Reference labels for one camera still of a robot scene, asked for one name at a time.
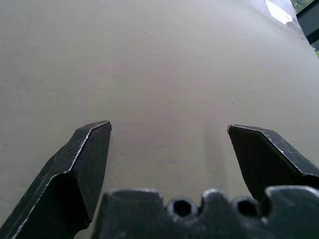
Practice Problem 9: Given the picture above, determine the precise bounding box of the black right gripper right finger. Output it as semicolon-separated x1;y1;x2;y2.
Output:
227;124;319;200

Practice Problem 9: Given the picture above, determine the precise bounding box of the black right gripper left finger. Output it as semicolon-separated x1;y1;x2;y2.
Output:
0;120;112;239

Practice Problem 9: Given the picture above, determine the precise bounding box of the dark window frame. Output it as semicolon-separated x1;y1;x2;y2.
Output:
296;0;319;46

